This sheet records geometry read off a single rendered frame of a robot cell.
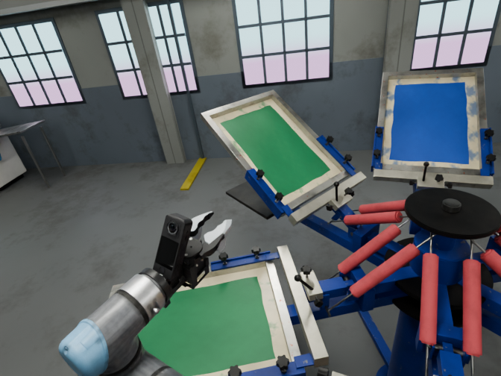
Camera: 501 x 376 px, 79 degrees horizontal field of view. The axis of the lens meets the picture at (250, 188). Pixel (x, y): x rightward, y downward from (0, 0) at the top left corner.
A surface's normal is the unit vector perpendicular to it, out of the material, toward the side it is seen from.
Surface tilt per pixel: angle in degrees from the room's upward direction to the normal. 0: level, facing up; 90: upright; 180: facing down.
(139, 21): 90
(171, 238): 60
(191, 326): 0
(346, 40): 90
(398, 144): 32
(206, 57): 90
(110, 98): 90
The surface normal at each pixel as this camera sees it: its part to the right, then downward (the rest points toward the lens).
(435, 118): -0.29, -0.45
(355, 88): -0.13, 0.52
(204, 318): -0.12, -0.85
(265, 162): 0.22, -0.55
